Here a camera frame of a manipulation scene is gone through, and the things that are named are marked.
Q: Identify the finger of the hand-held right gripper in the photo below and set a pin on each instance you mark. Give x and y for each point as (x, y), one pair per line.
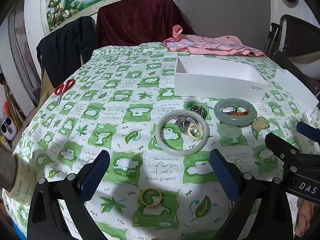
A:
(308, 129)
(280, 145)

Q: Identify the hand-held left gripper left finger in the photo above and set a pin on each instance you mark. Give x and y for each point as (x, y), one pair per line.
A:
(96, 172)

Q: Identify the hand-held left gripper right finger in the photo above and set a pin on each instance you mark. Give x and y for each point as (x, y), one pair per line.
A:
(223, 172)

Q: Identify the ornate silver jewelry piece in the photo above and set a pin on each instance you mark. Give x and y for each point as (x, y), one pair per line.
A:
(183, 122)

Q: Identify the white cardboard box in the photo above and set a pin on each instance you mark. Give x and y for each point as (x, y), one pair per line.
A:
(212, 85)

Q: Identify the person's right hand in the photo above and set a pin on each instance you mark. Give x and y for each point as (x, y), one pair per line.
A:
(305, 216)

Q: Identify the yellowish jade pendant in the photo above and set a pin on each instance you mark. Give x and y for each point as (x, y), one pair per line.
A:
(261, 123)

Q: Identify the white box lid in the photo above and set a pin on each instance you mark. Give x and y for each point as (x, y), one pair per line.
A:
(295, 87)

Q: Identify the green jade bangle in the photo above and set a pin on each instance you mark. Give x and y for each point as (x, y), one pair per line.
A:
(218, 116)

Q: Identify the dark green pendant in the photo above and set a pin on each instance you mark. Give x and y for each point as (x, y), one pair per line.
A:
(198, 110)

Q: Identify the packing tape roll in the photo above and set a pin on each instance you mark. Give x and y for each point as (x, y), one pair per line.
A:
(23, 180)

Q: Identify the pale jade bangle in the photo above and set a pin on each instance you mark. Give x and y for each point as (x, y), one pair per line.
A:
(158, 133)

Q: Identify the black folding chair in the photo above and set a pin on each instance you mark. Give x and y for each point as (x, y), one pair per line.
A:
(300, 37)

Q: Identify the green and white tablecloth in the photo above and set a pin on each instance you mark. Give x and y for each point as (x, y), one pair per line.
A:
(100, 80)

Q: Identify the white device with round buttons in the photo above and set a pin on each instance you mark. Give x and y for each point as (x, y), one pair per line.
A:
(7, 130)

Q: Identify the beige chair back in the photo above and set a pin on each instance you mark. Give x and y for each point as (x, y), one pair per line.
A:
(46, 85)

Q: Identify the pink cloth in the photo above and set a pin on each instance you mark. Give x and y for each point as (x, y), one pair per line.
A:
(212, 45)

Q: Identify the black jacket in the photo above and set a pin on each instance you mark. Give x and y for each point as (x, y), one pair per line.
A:
(65, 47)

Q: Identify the maroon velvet cloth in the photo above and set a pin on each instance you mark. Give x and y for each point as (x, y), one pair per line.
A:
(137, 20)

